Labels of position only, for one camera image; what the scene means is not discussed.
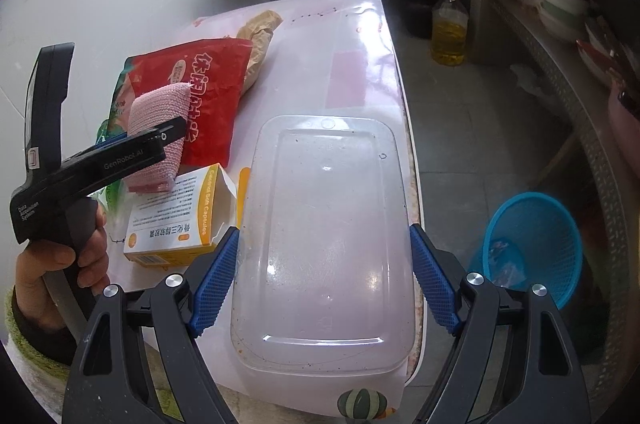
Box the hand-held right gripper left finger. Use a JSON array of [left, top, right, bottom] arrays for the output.
[[62, 227, 241, 424]]

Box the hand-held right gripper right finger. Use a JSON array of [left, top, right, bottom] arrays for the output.
[[409, 223, 593, 424]]

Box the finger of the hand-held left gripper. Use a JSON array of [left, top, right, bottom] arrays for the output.
[[106, 115, 188, 146]]

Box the pink textured cloth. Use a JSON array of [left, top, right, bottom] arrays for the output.
[[127, 84, 193, 194]]

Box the red snack bag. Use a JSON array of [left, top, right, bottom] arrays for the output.
[[122, 38, 253, 169]]

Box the clear plastic tray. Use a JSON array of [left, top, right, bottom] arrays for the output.
[[230, 115, 418, 377]]

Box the brown paper bag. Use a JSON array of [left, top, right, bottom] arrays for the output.
[[235, 9, 283, 94]]

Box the blue mesh wastebasket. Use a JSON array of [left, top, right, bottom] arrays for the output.
[[469, 191, 583, 310]]

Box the person's left forearm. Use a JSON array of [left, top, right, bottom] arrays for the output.
[[4, 287, 88, 375]]

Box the person's left hand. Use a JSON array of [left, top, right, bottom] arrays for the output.
[[14, 201, 111, 331]]

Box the clear plastic wrapper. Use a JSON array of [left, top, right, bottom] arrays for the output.
[[482, 238, 526, 287]]

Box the orange white medicine box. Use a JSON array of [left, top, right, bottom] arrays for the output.
[[122, 163, 251, 267]]

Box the pink printed tablecloth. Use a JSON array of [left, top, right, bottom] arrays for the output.
[[107, 0, 426, 417]]

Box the grey perforated shelf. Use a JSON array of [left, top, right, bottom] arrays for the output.
[[490, 0, 631, 355]]

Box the white crumpled plastic bag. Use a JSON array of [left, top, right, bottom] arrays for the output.
[[510, 64, 548, 98]]

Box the cooking oil bottle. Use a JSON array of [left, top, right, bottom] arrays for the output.
[[431, 0, 470, 68]]

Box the dark ceramic jar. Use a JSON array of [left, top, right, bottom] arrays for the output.
[[399, 0, 448, 39]]

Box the stack of white bowls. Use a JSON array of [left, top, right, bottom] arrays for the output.
[[540, 0, 593, 42]]

